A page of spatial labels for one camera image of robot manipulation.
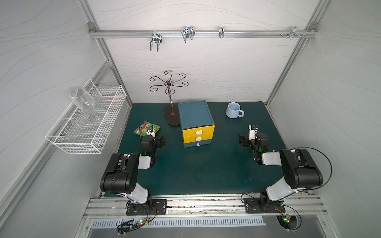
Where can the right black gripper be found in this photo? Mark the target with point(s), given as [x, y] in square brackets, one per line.
[244, 140]

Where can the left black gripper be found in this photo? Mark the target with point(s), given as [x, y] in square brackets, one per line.
[160, 141]

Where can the yellow top drawer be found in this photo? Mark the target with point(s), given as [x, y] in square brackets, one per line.
[198, 131]

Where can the yellow drawer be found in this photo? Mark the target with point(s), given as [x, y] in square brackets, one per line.
[198, 131]
[197, 138]

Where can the teal drawer cabinet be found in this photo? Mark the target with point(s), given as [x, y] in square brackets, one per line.
[195, 114]

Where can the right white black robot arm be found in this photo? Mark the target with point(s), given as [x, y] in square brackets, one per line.
[300, 172]

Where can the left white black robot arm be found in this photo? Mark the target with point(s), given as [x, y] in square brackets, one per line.
[121, 174]

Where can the teal bottom drawer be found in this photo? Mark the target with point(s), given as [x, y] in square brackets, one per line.
[197, 143]

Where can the green snack packet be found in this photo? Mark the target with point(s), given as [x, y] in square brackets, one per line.
[146, 129]

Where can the bronze mug tree stand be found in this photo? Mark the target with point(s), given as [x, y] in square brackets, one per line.
[171, 111]

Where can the light blue mug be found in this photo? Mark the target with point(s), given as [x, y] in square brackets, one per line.
[234, 111]

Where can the white vent strip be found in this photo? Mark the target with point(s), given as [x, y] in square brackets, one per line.
[182, 222]

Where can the left controller wiring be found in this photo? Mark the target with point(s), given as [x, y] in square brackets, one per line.
[134, 223]

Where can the clear wine glass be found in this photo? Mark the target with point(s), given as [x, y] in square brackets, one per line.
[84, 101]

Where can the metal double hook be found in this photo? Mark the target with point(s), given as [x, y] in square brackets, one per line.
[156, 39]

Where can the small metal clip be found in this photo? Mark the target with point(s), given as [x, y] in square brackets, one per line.
[221, 32]

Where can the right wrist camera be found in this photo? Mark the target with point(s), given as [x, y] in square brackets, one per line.
[253, 130]

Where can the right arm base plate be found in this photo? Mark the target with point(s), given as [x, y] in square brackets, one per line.
[259, 206]

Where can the white wire basket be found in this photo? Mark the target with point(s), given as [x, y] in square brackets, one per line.
[77, 131]

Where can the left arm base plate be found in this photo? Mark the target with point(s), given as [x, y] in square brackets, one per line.
[152, 207]

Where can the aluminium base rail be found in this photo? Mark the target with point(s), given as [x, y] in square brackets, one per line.
[230, 204]

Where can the metal bracket with bolts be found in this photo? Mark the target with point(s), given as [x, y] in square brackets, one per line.
[293, 34]

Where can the metal wire hook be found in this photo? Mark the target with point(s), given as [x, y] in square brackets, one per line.
[187, 33]

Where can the aluminium top rail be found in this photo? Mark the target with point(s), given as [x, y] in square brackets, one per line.
[210, 34]

